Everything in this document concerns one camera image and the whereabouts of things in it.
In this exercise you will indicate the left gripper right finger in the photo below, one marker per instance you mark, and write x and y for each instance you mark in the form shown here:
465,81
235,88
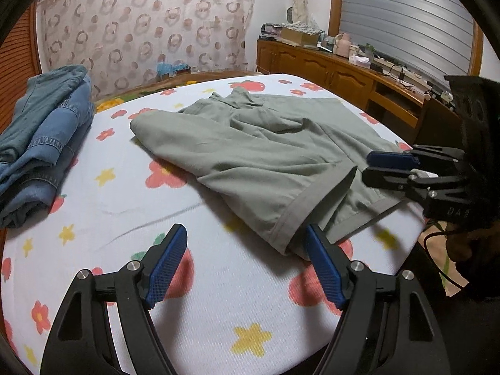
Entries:
387,325

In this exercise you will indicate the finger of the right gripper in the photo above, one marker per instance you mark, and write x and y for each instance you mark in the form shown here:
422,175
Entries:
419,157
417,187

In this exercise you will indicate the grey-green shorts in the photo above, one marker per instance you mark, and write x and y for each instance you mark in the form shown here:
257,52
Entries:
279,162

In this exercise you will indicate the brown wooden sideboard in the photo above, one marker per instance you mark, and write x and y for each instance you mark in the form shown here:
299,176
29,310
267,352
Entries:
417,117

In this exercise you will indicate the grey window shutter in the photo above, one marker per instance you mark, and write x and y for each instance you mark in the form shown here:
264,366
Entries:
434,37

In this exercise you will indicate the pink tissue pack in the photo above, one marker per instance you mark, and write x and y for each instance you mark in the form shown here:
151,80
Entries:
360,61

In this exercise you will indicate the pink kettle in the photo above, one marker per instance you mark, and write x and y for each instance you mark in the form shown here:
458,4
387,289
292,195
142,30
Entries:
342,44

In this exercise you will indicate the white floral folding board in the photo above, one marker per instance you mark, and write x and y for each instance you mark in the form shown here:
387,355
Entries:
235,305

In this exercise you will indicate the cardboard box on sideboard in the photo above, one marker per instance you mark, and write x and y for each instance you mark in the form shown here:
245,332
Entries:
298,38

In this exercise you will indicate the folded blue denim jeans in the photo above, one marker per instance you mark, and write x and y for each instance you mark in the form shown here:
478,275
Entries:
48,126

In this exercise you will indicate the floral brown bed blanket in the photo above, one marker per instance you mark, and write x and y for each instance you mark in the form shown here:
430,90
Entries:
185,79

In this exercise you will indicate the blue toy on bed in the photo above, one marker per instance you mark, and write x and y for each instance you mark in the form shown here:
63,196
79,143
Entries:
167,70

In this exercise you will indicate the patterned lace curtain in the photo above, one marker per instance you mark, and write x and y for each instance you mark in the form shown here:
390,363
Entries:
120,42

